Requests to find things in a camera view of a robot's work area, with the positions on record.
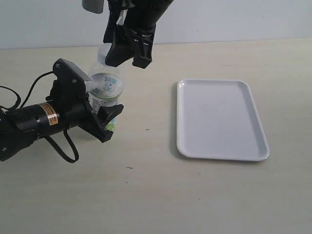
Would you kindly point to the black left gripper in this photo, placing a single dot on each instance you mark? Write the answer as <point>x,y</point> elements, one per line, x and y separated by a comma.
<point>73,109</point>

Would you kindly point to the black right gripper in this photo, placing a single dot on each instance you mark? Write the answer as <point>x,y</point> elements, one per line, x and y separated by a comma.
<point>139,17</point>

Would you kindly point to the clear plastic water bottle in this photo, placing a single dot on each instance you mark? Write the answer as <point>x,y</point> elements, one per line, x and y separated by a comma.
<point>107,86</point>

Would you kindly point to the white bottle cap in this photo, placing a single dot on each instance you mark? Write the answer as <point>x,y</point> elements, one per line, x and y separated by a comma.
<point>102,52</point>

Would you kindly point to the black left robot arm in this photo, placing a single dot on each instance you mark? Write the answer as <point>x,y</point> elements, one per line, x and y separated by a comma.
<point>21,127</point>

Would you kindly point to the white plastic tray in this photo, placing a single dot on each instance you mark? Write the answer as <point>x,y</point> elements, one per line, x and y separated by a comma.
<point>217,119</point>

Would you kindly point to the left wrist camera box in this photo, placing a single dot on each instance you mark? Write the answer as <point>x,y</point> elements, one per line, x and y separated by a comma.
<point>71,78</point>

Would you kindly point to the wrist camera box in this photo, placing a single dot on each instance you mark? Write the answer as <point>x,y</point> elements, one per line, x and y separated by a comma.
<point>93,6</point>
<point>71,78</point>

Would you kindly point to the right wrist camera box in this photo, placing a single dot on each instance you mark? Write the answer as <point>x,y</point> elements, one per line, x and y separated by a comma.
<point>93,6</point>

